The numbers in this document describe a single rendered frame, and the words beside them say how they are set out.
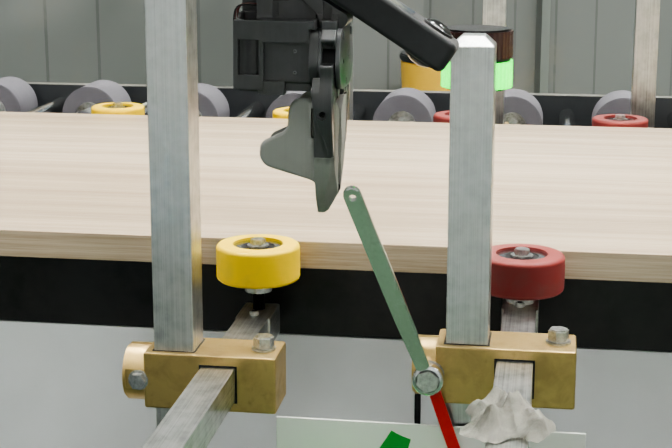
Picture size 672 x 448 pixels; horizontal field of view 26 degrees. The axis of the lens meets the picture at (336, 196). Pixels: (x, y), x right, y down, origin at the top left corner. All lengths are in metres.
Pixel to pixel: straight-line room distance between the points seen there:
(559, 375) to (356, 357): 0.31
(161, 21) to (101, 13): 4.50
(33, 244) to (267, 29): 0.50
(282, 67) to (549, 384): 0.35
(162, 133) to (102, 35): 4.50
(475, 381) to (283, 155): 0.26
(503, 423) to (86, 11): 4.73
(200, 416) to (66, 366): 0.42
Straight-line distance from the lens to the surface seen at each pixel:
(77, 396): 1.55
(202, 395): 1.19
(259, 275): 1.36
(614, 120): 2.12
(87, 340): 1.52
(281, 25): 1.08
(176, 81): 1.21
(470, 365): 1.21
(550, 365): 1.21
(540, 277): 1.33
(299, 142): 1.11
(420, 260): 1.41
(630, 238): 1.46
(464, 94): 1.17
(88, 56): 5.71
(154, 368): 1.26
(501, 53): 1.21
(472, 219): 1.19
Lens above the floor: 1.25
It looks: 13 degrees down
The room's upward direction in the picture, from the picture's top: straight up
